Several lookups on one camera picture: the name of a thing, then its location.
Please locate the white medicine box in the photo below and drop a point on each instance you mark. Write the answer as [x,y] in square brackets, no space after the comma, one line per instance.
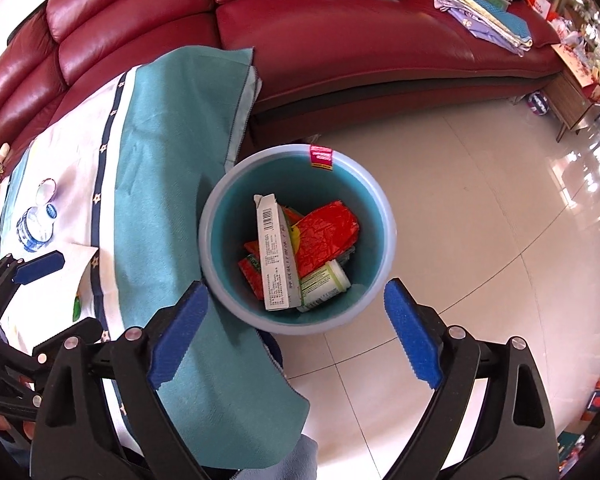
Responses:
[280,279]

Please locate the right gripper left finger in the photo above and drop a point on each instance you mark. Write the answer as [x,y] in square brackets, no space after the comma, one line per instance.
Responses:
[75,437]

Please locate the red snack bag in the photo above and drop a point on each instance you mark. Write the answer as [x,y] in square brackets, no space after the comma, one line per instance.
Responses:
[328,233]

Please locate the teal round trash bin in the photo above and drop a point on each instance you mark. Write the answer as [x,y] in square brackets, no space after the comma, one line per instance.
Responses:
[228,233]

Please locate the clear plastic water bottle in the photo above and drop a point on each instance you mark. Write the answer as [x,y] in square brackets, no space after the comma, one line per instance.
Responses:
[35,228]

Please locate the wooden side table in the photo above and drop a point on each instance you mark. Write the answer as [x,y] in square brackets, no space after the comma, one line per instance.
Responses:
[573,95]

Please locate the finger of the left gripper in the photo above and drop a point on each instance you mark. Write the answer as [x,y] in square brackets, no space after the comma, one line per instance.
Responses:
[31,271]
[88,330]

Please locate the teal patterned tablecloth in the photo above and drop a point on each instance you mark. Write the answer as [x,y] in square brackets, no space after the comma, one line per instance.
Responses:
[129,171]

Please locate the white green-label bottle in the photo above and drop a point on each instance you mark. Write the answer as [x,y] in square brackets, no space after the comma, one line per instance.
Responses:
[322,285]

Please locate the dark red leather sofa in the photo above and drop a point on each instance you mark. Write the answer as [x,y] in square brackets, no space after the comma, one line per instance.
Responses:
[323,63]

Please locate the person's left hand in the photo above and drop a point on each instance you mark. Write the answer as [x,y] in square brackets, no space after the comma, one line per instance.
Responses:
[27,427]

